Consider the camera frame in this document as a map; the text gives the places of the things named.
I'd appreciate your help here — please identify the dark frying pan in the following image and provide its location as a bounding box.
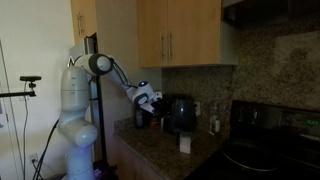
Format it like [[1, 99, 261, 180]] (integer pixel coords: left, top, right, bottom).
[[220, 138, 279, 173]]

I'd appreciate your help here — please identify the dark bottle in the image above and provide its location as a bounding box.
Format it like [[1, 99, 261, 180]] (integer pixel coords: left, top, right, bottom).
[[134, 105, 145, 130]]

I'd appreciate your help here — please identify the wide wooden wall cabinet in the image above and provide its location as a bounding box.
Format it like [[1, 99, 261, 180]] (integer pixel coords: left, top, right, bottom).
[[135, 0, 240, 70]]

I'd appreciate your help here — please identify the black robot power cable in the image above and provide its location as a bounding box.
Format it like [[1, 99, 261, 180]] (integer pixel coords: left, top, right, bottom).
[[31, 119, 60, 180]]

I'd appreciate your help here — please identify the white backsplash outlet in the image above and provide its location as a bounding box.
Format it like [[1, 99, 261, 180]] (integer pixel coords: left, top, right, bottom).
[[194, 101, 202, 118]]

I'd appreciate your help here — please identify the small white box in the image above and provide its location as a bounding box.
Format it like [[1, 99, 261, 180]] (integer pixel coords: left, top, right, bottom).
[[178, 131, 194, 155]]

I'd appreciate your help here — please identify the narrow wooden wall cabinet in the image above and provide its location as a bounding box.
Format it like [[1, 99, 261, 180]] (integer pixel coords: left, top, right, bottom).
[[69, 0, 98, 45]]

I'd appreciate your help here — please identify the red and black bag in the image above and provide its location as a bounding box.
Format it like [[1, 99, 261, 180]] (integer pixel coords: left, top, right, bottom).
[[148, 114, 161, 129]]

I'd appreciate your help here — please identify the thin grey camera cable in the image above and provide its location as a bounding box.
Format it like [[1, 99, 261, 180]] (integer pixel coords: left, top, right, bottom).
[[21, 81, 30, 180]]

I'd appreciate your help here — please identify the metal cabinet door handle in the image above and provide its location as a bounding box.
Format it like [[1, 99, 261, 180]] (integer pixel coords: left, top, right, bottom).
[[167, 31, 174, 61], [159, 32, 166, 61]]

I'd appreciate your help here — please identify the wooden base cabinet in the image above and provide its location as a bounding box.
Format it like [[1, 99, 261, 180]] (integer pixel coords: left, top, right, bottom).
[[112, 133, 169, 180]]

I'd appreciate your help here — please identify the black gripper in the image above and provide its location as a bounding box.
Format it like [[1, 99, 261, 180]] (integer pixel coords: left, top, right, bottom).
[[153, 97, 170, 115]]

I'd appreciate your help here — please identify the small clear bottle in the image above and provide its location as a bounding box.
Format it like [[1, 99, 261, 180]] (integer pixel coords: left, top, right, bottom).
[[209, 102, 222, 134]]

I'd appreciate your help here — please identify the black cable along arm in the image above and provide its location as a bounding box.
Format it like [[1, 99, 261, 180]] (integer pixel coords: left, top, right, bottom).
[[110, 59, 138, 90]]

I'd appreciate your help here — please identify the dark range hood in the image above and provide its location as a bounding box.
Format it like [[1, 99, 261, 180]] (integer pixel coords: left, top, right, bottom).
[[221, 0, 320, 34]]

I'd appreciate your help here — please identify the white wall outlet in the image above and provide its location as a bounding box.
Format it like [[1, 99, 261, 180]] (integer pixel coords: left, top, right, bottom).
[[28, 152, 39, 165]]

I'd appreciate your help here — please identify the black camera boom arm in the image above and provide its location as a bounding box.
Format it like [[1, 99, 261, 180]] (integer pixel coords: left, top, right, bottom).
[[0, 81, 37, 99]]

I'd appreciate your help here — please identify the black camera on boom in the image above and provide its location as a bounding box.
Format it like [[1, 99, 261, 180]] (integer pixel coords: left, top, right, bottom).
[[19, 75, 43, 83]]

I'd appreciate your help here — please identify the black electric stove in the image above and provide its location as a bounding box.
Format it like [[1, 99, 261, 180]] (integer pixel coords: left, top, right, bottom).
[[186, 99, 320, 180]]

